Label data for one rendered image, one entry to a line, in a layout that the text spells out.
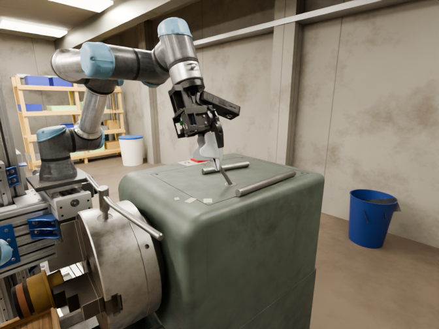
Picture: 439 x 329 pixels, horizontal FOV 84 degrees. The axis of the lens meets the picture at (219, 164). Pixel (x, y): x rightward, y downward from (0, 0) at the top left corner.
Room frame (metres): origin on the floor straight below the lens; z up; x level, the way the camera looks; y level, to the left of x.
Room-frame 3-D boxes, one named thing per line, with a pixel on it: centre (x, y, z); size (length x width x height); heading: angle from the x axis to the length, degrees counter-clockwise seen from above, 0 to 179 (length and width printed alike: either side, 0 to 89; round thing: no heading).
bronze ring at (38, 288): (0.47, 0.41, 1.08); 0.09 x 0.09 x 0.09; 41
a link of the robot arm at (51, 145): (1.10, 0.75, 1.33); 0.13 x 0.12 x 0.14; 135
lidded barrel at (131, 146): (5.87, 2.14, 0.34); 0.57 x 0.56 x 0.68; 136
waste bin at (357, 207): (2.42, -1.65, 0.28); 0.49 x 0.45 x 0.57; 49
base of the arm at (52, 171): (1.10, 0.75, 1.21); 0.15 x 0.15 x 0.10
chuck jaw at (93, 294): (0.45, 0.30, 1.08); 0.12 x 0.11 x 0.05; 39
